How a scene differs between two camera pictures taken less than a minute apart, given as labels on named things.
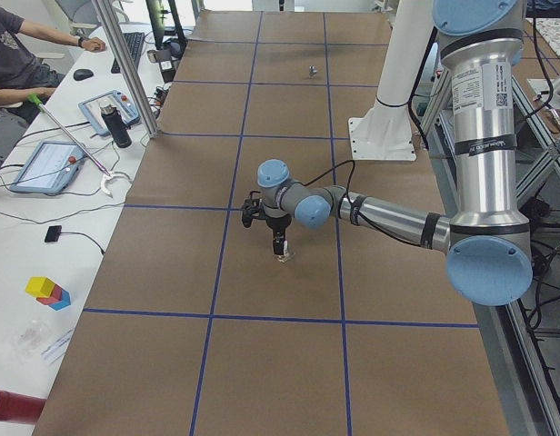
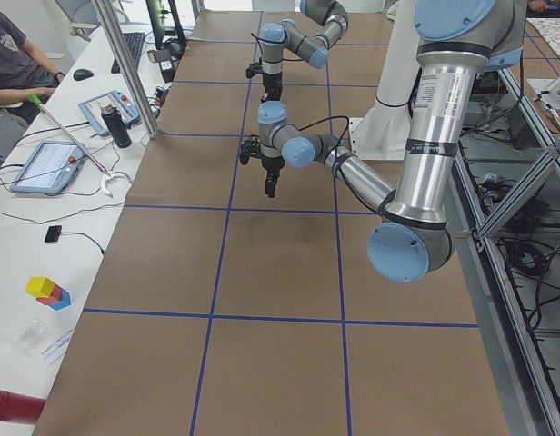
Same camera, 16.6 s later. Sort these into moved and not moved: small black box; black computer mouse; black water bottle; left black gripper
Moved: left black gripper
Not moved: small black box; black water bottle; black computer mouse
